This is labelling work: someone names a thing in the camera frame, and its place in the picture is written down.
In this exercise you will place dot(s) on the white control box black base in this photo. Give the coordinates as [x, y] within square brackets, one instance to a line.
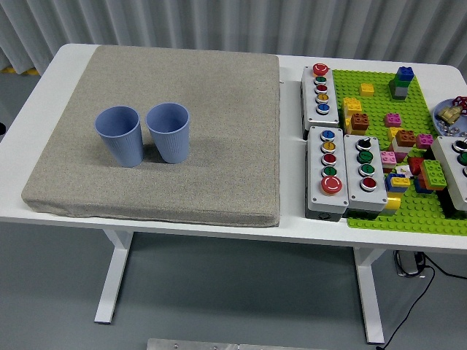
[450, 164]

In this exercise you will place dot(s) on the grey selector switch control box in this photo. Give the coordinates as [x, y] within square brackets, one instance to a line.
[355, 182]

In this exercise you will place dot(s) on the grey power adapter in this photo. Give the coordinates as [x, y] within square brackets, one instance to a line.
[406, 264]

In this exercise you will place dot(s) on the dark green toy brick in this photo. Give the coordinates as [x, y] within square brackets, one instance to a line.
[394, 84]

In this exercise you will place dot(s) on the grey toy brick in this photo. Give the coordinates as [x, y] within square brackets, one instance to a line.
[399, 93]

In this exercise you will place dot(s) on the yellow black floor tape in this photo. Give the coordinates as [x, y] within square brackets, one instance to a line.
[22, 70]

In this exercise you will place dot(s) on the brass pipe fitting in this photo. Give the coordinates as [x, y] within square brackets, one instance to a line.
[448, 114]

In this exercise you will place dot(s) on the blue ribbed plastic cup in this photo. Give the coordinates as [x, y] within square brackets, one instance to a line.
[171, 146]
[120, 142]

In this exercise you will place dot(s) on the pink toy brick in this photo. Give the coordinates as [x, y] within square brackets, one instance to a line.
[388, 159]
[424, 141]
[392, 120]

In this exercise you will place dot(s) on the white table leg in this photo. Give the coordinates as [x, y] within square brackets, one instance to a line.
[368, 291]
[116, 273]

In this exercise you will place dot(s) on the blue round plate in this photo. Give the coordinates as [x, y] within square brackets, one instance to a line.
[463, 123]

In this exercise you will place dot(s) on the brown toy brick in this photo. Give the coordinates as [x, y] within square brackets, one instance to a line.
[405, 138]
[360, 122]

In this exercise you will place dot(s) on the blue and yellow brick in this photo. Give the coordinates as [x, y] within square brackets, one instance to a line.
[397, 183]

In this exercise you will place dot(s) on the yellow rounded toy brick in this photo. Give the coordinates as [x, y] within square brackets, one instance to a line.
[393, 201]

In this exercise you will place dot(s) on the small yellow toy brick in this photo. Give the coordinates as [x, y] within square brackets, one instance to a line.
[367, 90]

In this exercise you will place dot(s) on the white pleated curtain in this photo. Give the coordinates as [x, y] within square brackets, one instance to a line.
[233, 22]

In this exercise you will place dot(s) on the red toy brick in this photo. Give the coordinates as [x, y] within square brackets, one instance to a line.
[415, 166]

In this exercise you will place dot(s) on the blue toy brick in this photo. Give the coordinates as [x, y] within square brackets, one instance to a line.
[405, 73]

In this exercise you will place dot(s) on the grey five-button control box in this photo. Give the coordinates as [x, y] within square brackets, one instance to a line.
[313, 175]
[310, 109]

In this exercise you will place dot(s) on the yellow toy brick stack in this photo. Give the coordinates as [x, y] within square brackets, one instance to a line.
[352, 105]

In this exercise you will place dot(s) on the grey-brown fabric mat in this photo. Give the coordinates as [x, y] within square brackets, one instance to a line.
[219, 146]

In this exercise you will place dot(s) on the light green toy brick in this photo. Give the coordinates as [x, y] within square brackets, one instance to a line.
[434, 174]

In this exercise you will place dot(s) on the green studded baseplate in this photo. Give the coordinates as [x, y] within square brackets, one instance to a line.
[379, 105]

